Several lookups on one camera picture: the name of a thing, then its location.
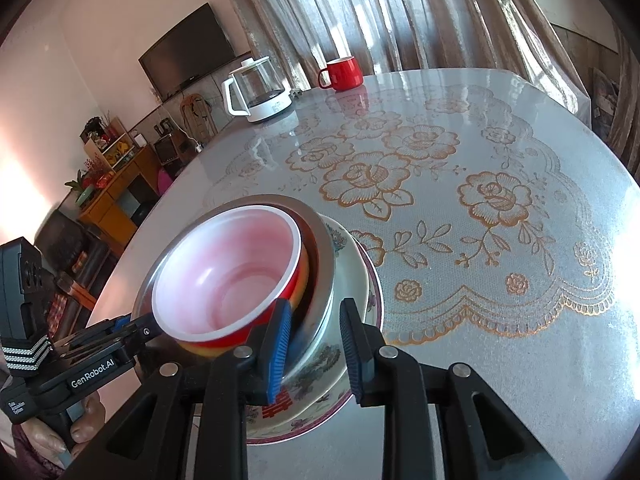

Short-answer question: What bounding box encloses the white plate red green print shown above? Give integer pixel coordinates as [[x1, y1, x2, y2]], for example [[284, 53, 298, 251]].
[[245, 214, 371, 428]]

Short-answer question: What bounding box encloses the yellow plastic bowl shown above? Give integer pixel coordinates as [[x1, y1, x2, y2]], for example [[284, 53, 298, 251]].
[[175, 255, 313, 358]]

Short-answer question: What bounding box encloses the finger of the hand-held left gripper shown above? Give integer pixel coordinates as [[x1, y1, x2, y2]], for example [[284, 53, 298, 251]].
[[65, 315, 132, 346], [62, 312, 164, 361]]

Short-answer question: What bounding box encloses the stainless steel bowl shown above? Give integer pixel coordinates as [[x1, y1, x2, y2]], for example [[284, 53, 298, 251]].
[[132, 194, 337, 376]]

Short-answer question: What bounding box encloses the orange wooden cabinet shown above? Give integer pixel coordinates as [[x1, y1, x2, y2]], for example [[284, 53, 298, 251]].
[[77, 145, 161, 256]]

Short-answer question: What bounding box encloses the red plastic bowl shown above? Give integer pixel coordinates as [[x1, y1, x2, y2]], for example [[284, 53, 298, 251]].
[[151, 208, 311, 348]]

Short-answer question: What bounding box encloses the floral lace table mat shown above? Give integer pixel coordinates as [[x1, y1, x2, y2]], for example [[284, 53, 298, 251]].
[[200, 82, 621, 348]]

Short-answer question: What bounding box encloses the person's left hand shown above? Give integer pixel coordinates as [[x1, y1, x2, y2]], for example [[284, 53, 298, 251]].
[[15, 392, 107, 467]]

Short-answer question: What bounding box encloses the black cushioned armchair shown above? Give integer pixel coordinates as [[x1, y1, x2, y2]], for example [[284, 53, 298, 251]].
[[47, 270, 98, 336], [37, 210, 101, 271]]

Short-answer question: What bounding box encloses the white glass kettle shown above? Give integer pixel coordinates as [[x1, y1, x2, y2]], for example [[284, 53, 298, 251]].
[[221, 56, 295, 124]]

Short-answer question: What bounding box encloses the black wall television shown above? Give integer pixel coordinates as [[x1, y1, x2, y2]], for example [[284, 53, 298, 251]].
[[138, 2, 237, 102]]

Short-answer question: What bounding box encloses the narrow grey window curtain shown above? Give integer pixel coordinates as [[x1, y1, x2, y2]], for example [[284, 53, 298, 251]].
[[607, 30, 640, 171]]

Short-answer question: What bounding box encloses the purple-rimmed floral plate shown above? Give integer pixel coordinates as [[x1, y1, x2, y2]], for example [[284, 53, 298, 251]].
[[245, 240, 385, 446]]

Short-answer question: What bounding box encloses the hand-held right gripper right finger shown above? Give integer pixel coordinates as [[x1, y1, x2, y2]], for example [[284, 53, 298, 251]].
[[339, 298, 568, 480]]

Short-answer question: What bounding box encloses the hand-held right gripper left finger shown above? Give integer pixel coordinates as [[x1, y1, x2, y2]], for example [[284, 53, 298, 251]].
[[62, 298, 293, 480]]

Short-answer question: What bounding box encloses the wide grey window curtain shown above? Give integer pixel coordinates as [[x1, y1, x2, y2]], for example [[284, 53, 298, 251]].
[[210, 0, 591, 116]]

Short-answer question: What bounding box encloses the person's left forearm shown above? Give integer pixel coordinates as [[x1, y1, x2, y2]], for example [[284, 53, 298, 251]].
[[10, 425, 68, 480]]

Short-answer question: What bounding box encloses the wooden folding chair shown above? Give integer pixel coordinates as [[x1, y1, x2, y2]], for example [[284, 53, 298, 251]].
[[180, 94, 218, 146]]

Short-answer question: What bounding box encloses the red mug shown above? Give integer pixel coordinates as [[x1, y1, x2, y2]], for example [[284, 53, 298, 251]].
[[317, 56, 364, 92]]

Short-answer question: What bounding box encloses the wooden display shelf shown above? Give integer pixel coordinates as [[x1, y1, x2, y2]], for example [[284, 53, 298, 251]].
[[80, 116, 136, 171]]

